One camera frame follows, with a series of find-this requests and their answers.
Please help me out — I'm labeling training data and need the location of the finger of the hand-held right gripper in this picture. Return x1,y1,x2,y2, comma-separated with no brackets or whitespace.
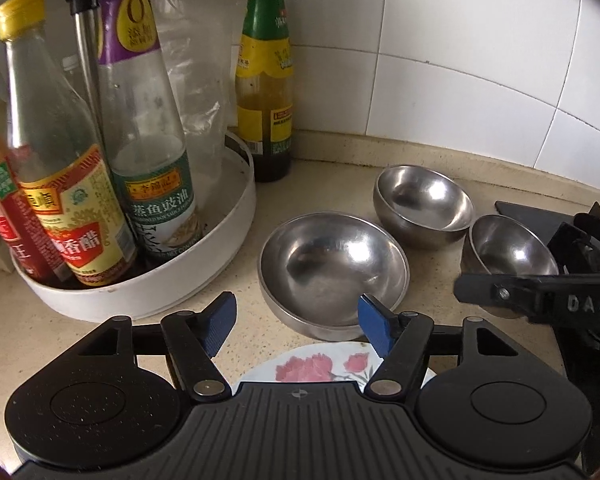
454,272,537,322

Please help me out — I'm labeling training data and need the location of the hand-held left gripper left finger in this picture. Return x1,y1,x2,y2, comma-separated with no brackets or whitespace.
50,291,238,404

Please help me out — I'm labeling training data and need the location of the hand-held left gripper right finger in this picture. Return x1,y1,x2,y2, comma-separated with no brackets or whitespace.
357,294,546,403

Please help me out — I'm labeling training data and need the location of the stainless steel bowl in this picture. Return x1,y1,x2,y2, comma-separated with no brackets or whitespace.
372,164,476,251
461,214,561,320
257,212,411,343

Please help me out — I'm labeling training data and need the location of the white floral plate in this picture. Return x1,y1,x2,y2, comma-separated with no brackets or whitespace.
230,341,438,396

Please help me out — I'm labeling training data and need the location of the white two-tier spice rack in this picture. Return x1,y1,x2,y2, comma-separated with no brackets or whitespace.
0,0,257,322

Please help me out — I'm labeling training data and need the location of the black gas stove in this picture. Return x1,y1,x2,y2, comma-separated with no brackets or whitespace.
495,201,600,480

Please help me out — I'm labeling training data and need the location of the purple label clear bottle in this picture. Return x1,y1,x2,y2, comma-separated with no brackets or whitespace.
96,0,201,261

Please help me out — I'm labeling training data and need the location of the yellow cap vinegar bottle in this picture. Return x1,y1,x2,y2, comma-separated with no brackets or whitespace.
0,0,140,288

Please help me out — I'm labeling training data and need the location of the clear plastic bag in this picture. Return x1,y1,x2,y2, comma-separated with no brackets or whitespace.
150,7,241,226

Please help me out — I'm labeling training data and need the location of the green yellow label bottle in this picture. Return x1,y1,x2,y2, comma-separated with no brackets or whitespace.
234,0,295,183

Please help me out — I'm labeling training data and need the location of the red label sauce bottle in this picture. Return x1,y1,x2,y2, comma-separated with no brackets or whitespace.
0,20,56,283

